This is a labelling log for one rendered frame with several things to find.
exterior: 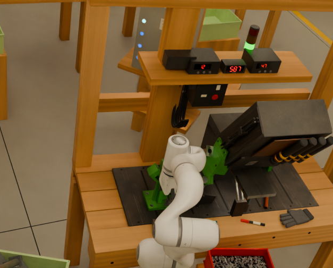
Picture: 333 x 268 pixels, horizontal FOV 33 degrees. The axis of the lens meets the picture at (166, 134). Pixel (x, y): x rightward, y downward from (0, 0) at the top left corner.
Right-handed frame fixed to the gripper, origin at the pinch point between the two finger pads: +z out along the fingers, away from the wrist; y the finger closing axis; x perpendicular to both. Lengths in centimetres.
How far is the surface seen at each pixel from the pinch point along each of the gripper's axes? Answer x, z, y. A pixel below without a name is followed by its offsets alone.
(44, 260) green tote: -50, 36, -1
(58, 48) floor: 7, 130, -333
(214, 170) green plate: 37.2, 15.4, -28.2
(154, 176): 7.0, 18.9, -31.2
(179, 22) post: 18, -48, -65
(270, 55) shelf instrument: 70, -31, -62
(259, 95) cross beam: 80, 3, -74
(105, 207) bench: -15, 42, -35
